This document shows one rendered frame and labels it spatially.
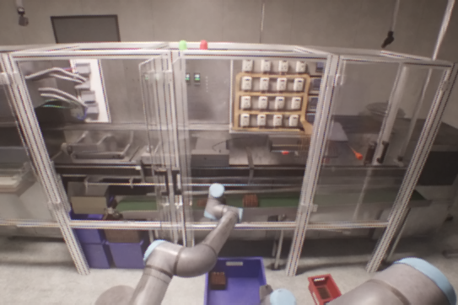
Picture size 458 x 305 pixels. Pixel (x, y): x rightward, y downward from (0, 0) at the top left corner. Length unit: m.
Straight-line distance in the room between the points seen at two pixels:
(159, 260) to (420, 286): 0.81
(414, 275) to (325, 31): 4.66
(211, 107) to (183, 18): 2.88
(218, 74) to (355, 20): 3.64
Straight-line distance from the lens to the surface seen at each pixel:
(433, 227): 3.16
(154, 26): 4.80
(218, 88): 1.98
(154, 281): 1.03
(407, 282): 0.55
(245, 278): 2.06
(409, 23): 5.75
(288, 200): 2.01
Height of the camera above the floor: 1.89
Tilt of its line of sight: 27 degrees down
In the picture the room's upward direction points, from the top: 1 degrees clockwise
